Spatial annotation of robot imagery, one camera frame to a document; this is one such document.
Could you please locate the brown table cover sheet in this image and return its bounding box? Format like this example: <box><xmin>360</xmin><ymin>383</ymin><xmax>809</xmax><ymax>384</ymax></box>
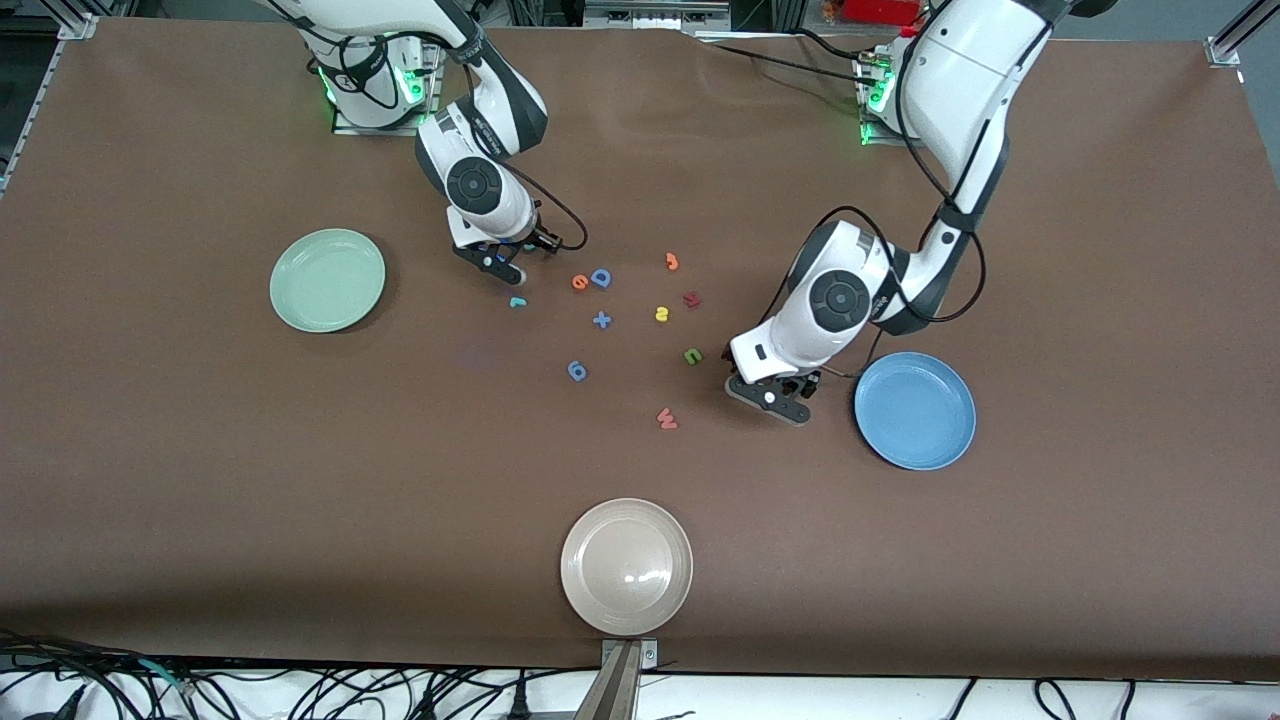
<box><xmin>0</xmin><ymin>18</ymin><xmax>1280</xmax><ymax>683</ymax></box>

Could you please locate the red box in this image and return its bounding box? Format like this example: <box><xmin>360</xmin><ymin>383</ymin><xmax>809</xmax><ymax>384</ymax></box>
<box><xmin>840</xmin><ymin>0</ymin><xmax>926</xmax><ymax>27</ymax></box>

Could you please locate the aluminium frame crossbar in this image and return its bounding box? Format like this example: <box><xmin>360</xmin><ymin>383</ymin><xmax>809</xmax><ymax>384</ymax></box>
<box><xmin>585</xmin><ymin>0</ymin><xmax>731</xmax><ymax>31</ymax></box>

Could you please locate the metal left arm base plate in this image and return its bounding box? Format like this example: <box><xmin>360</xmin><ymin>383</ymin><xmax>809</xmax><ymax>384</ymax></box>
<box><xmin>858</xmin><ymin>55</ymin><xmax>906</xmax><ymax>149</ymax></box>

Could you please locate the black cable connector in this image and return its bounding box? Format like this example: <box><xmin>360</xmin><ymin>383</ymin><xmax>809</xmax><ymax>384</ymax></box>
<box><xmin>20</xmin><ymin>685</ymin><xmax>86</xmax><ymax>720</ymax></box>

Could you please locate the long black table cable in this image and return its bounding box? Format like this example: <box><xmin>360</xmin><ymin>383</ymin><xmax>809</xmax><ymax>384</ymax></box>
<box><xmin>695</xmin><ymin>38</ymin><xmax>876</xmax><ymax>91</ymax></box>

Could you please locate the teal cable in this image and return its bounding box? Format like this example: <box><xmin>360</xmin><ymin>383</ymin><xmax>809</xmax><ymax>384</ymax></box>
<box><xmin>135</xmin><ymin>655</ymin><xmax>196</xmax><ymax>696</ymax></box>

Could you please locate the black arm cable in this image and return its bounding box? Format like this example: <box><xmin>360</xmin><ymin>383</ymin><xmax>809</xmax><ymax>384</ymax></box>
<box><xmin>300</xmin><ymin>25</ymin><xmax>591</xmax><ymax>253</ymax></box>
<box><xmin>765</xmin><ymin>40</ymin><xmax>1013</xmax><ymax>383</ymax></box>

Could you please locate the beige plate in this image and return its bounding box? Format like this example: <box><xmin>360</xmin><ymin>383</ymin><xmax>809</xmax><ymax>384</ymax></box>
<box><xmin>560</xmin><ymin>498</ymin><xmax>694</xmax><ymax>637</ymax></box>

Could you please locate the grey table side rail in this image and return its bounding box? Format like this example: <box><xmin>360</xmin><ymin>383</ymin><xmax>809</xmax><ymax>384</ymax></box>
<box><xmin>0</xmin><ymin>40</ymin><xmax>63</xmax><ymax>201</ymax></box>

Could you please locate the blue plate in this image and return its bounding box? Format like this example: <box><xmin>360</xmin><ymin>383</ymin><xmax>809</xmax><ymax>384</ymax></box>
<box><xmin>853</xmin><ymin>351</ymin><xmax>978</xmax><ymax>472</ymax></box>

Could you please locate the grey metal camera mount post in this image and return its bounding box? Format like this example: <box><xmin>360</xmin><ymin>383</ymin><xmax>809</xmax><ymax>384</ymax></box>
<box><xmin>574</xmin><ymin>638</ymin><xmax>661</xmax><ymax>720</ymax></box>

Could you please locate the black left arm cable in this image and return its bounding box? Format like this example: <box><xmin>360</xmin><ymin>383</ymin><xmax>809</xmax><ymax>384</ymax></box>
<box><xmin>765</xmin><ymin>40</ymin><xmax>1013</xmax><ymax>383</ymax></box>

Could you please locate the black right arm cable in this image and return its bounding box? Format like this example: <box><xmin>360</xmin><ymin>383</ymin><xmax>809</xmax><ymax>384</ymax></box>
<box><xmin>300</xmin><ymin>25</ymin><xmax>591</xmax><ymax>253</ymax></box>

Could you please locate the short black table cable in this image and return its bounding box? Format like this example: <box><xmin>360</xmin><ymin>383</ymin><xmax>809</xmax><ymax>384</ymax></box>
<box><xmin>790</xmin><ymin>28</ymin><xmax>876</xmax><ymax>66</ymax></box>

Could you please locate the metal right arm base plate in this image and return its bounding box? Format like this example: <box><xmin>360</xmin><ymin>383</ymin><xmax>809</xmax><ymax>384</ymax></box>
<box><xmin>332</xmin><ymin>40</ymin><xmax>442</xmax><ymax>136</ymax></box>

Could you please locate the light green plate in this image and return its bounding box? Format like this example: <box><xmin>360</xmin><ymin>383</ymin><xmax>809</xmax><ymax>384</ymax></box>
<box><xmin>269</xmin><ymin>228</ymin><xmax>387</xmax><ymax>334</ymax></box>

